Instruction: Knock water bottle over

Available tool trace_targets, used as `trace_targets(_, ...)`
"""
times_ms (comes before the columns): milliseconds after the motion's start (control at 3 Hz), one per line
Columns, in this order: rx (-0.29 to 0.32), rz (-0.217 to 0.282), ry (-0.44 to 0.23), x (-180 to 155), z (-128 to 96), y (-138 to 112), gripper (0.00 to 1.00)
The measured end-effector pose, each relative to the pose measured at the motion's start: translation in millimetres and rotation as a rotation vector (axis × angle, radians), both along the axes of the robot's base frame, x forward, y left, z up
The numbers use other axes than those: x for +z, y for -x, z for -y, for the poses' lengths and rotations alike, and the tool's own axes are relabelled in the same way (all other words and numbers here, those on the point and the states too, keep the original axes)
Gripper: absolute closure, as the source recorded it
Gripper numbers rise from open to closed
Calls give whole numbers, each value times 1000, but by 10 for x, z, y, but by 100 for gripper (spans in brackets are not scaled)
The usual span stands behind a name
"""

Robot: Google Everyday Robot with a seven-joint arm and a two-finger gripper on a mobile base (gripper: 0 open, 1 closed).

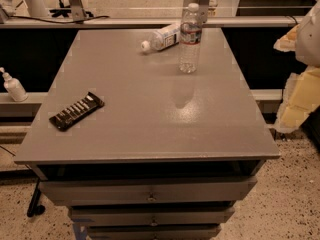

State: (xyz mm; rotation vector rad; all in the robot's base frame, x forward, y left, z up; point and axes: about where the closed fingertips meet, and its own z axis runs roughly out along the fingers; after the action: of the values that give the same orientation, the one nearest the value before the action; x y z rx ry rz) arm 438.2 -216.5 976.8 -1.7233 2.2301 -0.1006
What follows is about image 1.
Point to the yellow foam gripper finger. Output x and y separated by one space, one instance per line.
288 41
301 97

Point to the clear water bottle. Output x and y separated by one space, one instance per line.
161 39
190 39

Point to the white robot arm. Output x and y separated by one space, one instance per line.
307 48

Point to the clear lying water bottle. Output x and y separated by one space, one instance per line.
161 39

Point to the white pump dispenser bottle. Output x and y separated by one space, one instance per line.
13 87

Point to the top cabinet drawer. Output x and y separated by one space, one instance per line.
89 193

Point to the cabinet drawer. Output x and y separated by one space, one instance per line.
164 232
152 216
89 193

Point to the grey drawer cabinet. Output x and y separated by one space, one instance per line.
157 122

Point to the middle cabinet drawer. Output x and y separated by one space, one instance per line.
152 216

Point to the bottom cabinet drawer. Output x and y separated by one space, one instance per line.
164 232

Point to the black snack bar wrapper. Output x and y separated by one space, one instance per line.
77 111

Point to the grey metal stand leg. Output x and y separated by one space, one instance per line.
77 10

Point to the black caster wheel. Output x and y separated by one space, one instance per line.
35 208

